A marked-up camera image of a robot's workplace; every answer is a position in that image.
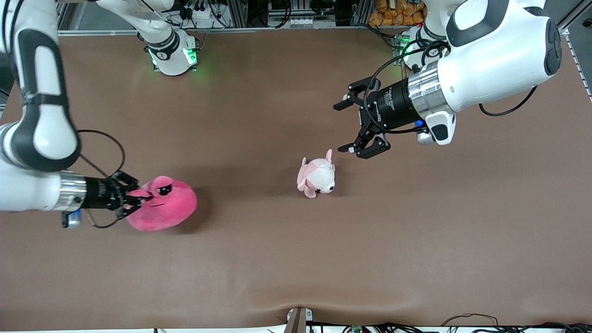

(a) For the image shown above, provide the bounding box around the round pink plush toy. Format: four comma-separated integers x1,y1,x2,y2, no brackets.
126,176,198,232

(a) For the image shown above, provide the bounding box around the orange plush toy pile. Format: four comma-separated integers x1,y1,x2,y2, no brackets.
369,0,426,27

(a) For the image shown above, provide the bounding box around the small pink white plush dog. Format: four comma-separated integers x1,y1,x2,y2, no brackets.
296,148,336,199

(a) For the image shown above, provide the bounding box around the white power strip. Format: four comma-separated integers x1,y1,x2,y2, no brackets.
183,4,214,21

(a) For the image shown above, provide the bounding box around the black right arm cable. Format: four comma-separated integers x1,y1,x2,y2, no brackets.
76,129,126,229

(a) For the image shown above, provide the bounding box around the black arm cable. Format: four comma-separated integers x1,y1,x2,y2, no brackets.
76,129,126,229
363,39,539,136

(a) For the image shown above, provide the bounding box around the aluminium table edge rail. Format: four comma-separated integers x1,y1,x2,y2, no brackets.
58,26,417,36

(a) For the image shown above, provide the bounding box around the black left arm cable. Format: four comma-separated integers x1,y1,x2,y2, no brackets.
363,39,539,136

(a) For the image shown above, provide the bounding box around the aluminium frame post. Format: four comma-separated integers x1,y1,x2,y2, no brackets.
559,5,592,36
55,0,70,31

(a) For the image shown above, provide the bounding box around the black cable bundle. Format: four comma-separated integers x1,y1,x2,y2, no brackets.
310,314,592,333

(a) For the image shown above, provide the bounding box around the metal table clamp bracket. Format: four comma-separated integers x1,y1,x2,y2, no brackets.
284,307,314,333

